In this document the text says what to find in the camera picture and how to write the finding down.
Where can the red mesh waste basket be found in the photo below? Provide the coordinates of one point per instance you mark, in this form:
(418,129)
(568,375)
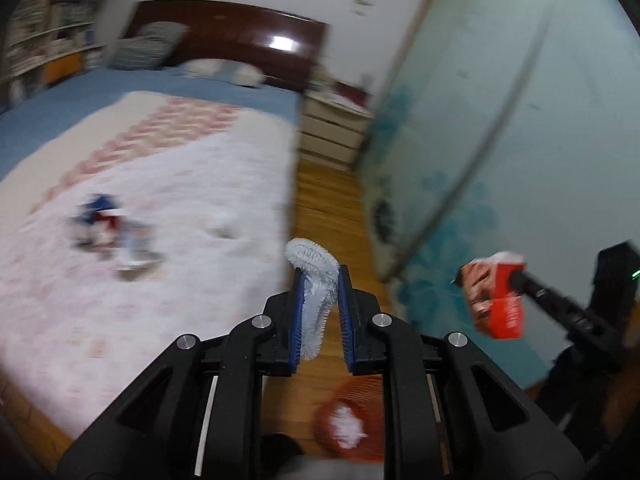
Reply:
(327,430)

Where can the dark wooden headboard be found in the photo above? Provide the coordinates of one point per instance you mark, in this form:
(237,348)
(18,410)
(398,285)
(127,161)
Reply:
(240,25)

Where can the red snack carton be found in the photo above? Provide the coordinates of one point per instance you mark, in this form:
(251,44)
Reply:
(492,295)

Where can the cream and blue pillow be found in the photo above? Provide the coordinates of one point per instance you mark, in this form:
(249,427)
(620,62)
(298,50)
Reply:
(220,71)

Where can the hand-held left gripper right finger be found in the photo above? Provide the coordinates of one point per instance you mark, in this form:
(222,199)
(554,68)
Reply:
(345,320)

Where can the grey checked pillow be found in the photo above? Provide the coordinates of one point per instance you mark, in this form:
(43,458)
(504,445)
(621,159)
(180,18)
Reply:
(145,45)

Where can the blue bed sheet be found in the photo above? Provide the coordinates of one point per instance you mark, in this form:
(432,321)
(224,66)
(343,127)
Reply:
(60,100)

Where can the bed with patterned blanket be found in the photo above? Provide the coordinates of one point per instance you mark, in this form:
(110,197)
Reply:
(175,185)

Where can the white crumpled tissue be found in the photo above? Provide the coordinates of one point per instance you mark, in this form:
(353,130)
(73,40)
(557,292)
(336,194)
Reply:
(347,425)

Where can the blue crumpled packet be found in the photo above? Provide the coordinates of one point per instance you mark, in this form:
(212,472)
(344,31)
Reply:
(97,206)

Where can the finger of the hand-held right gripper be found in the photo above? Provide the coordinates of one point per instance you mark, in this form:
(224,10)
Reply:
(550,297)

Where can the red book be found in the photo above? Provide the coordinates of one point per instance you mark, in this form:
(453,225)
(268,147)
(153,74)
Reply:
(352,94)

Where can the wooden bed side rail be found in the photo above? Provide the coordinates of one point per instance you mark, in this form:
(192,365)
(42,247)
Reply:
(30,425)

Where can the cream nightstand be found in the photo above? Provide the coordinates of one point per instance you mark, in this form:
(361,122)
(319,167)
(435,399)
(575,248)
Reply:
(330,130)

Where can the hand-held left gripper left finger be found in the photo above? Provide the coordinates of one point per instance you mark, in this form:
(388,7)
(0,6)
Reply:
(296,320)

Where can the red and white packet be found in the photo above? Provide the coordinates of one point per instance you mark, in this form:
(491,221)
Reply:
(106,230)

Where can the white tissue ball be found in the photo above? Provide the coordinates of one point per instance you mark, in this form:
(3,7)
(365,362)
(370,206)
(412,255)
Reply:
(224,224)

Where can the white bookshelf with books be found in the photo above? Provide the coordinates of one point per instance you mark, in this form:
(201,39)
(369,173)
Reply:
(45,30)

